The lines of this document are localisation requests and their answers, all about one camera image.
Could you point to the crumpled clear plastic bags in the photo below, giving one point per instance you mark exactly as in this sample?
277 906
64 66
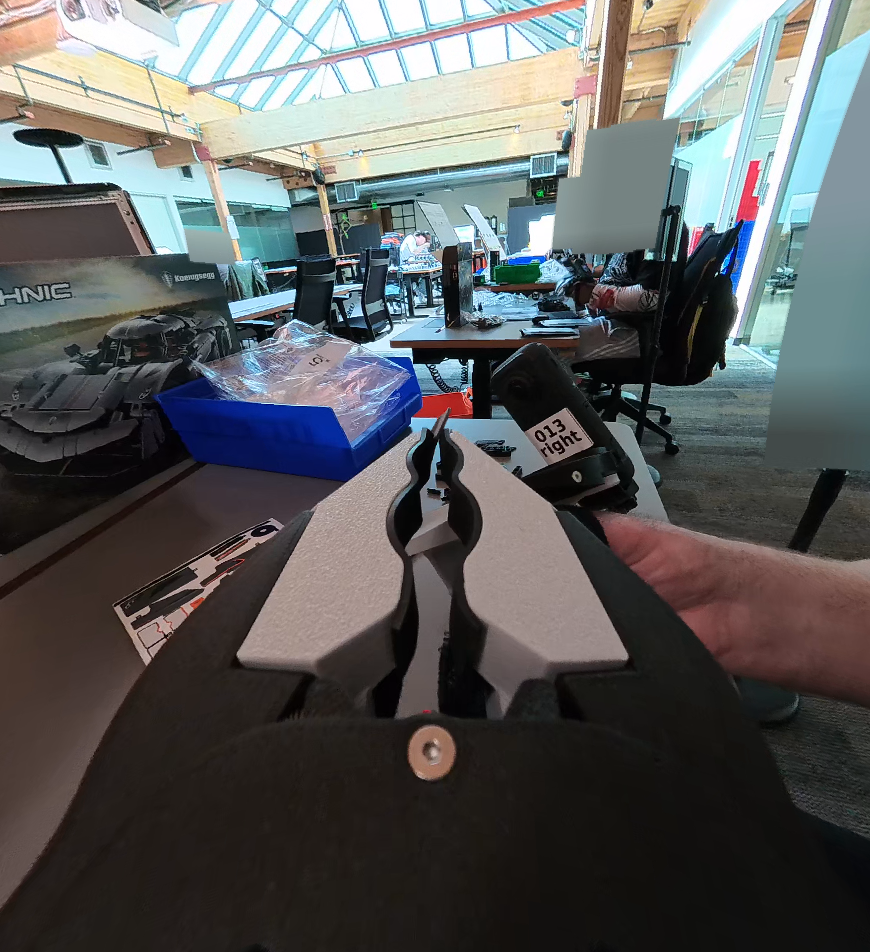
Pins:
308 372

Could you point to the black upright box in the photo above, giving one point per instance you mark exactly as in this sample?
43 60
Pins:
459 282

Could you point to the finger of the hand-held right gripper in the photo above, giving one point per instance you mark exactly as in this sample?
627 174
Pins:
435 537

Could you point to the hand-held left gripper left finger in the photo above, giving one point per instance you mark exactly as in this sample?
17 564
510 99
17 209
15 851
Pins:
331 587

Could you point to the person's right hand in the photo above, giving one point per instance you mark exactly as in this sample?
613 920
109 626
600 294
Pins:
688 580

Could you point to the white ceiling projector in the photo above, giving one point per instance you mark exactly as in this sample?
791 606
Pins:
122 18

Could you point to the toy car set box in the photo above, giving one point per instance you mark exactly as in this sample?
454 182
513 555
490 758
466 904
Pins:
70 372

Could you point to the brown flight case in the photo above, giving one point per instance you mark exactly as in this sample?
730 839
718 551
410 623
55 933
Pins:
48 223

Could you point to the black disc lamp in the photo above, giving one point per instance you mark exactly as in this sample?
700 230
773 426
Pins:
48 137

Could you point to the orange floor bin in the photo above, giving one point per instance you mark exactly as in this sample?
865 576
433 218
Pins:
442 405

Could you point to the green plastic bin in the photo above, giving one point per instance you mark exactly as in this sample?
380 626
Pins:
517 274

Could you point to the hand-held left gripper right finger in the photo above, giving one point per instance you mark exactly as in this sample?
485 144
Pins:
546 587

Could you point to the black framed marker sign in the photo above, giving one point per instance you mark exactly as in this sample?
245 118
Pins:
818 509

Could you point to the person's right forearm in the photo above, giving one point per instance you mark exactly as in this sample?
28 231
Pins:
837 632

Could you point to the sticker sheet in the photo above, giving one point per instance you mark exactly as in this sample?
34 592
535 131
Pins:
167 602

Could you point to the wooden office table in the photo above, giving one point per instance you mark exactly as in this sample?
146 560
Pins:
479 335

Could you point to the black swivel chair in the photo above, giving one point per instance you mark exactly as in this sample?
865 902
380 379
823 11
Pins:
682 256

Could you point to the black office chair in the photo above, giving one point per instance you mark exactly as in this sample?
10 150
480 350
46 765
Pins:
372 290
316 290

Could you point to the black backpack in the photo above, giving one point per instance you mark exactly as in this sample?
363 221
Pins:
703 312

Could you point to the blue plastic bin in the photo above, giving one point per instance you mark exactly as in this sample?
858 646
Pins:
271 439

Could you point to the white board easel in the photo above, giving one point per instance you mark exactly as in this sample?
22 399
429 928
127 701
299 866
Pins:
479 227
435 223

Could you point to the pile of black pins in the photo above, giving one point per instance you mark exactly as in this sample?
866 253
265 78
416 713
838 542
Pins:
494 446

